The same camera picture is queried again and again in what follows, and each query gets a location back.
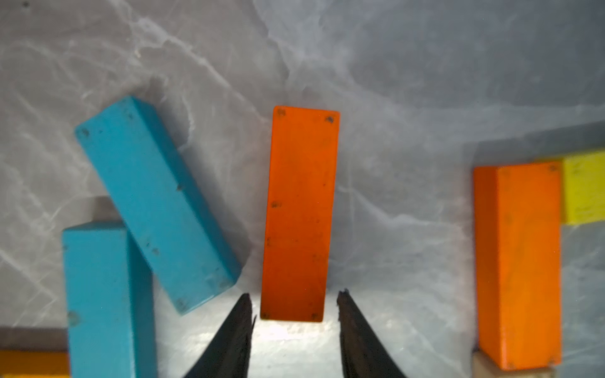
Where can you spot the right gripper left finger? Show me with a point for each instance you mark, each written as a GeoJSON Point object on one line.
{"type": "Point", "coordinates": [229, 352]}

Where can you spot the light orange block centre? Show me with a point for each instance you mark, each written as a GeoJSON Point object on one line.
{"type": "Point", "coordinates": [34, 364]}

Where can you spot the yellow block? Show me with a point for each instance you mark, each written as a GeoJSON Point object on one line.
{"type": "Point", "coordinates": [583, 187]}

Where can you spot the teal block lower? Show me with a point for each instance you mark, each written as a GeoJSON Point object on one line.
{"type": "Point", "coordinates": [110, 303]}

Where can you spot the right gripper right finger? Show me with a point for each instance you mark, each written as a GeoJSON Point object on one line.
{"type": "Point", "coordinates": [362, 353]}

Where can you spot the teal block upper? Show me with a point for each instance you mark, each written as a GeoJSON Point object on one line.
{"type": "Point", "coordinates": [160, 202]}

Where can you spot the beige block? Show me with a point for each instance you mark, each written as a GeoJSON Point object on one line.
{"type": "Point", "coordinates": [484, 367]}

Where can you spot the teal block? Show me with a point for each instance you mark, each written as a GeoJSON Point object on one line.
{"type": "Point", "coordinates": [160, 202]}
{"type": "Point", "coordinates": [110, 303]}

